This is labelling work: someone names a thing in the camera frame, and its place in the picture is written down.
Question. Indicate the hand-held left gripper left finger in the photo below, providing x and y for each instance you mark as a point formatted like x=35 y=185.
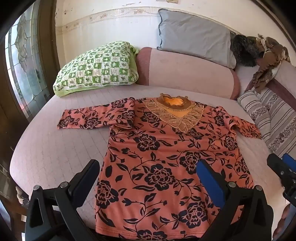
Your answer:
x=89 y=172

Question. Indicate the grey pillow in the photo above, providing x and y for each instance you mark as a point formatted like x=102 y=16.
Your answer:
x=196 y=34

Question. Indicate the dark furry cloth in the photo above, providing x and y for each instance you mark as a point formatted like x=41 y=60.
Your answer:
x=242 y=51

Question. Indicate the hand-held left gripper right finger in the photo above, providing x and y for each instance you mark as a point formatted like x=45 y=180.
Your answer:
x=208 y=178

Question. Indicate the orange floral blouse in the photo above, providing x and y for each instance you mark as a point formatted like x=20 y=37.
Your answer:
x=150 y=143

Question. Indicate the striped floral blanket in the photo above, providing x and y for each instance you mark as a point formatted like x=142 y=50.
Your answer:
x=272 y=120

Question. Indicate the pink bolster pillow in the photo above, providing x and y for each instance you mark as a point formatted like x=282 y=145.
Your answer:
x=185 y=74

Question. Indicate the brown ruffled cloth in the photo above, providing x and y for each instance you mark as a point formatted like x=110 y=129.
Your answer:
x=268 y=60

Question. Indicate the green checked pillow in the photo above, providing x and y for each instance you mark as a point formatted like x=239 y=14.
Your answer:
x=97 y=67

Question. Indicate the stained glass window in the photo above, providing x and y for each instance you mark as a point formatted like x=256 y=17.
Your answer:
x=23 y=69

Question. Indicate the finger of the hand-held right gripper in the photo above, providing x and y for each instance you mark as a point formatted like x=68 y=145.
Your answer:
x=290 y=163
x=277 y=165

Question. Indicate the pink quilted bed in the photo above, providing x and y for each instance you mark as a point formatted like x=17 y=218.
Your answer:
x=57 y=150

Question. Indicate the pink maroon cushion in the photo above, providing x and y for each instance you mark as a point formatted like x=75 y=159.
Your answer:
x=286 y=76

